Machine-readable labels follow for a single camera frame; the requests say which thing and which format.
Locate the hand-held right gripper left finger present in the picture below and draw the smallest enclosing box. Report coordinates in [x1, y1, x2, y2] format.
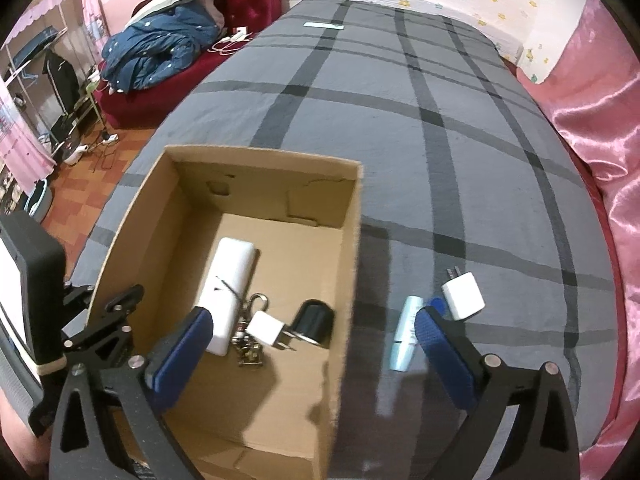
[47, 306, 216, 480]

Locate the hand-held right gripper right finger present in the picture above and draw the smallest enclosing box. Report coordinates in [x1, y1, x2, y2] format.
[414, 306, 581, 480]

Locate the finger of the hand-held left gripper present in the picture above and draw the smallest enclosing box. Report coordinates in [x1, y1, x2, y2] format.
[62, 324, 133, 363]
[61, 284, 145, 343]

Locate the light blue tube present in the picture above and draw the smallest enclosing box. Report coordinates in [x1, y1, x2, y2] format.
[389, 295, 425, 372]

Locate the large white wall charger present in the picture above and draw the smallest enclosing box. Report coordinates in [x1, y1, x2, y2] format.
[441, 267, 487, 322]

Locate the metal key bunch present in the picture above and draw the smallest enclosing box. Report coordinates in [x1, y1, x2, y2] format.
[231, 292, 271, 368]

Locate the small white wall charger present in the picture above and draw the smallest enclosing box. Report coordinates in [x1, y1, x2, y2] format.
[246, 310, 298, 352]

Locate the white remote control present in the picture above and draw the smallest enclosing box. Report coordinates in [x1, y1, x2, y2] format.
[194, 236, 257, 358]

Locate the black cylindrical object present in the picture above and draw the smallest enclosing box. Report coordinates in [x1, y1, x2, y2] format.
[290, 299, 335, 348]

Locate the brown cardboard box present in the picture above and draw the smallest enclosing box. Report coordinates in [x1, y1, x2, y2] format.
[85, 145, 363, 480]

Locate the person's left forearm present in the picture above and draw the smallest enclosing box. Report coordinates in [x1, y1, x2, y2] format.
[0, 390, 51, 480]

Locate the blue plastic basin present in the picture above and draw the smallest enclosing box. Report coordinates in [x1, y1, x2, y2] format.
[24, 177, 53, 218]

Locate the pink hanging cloth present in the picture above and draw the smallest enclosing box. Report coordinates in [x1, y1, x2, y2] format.
[0, 80, 56, 186]

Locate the light green stand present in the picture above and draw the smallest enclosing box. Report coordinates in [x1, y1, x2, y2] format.
[82, 82, 103, 126]

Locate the black hanging garment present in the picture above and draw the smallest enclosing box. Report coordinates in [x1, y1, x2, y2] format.
[45, 50, 81, 111]

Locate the dark red sofa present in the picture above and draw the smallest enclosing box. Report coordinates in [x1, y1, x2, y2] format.
[95, 0, 291, 131]

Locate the metal clothes rack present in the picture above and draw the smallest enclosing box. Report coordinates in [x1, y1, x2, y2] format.
[0, 25, 101, 171]

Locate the grey plaid blanket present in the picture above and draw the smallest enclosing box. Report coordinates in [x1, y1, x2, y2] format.
[65, 0, 618, 480]

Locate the blue star-print duvet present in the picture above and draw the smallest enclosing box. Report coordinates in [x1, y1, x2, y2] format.
[101, 4, 221, 92]

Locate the pink ruffled rack cover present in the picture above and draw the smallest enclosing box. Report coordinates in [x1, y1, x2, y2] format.
[0, 0, 108, 56]

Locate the pink satin curtain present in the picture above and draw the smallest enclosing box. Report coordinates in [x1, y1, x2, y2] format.
[517, 0, 640, 480]

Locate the brown cloth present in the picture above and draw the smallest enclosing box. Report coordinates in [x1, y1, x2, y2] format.
[202, 0, 226, 28]

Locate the white charging cable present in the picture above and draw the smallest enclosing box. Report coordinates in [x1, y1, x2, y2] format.
[210, 32, 251, 56]

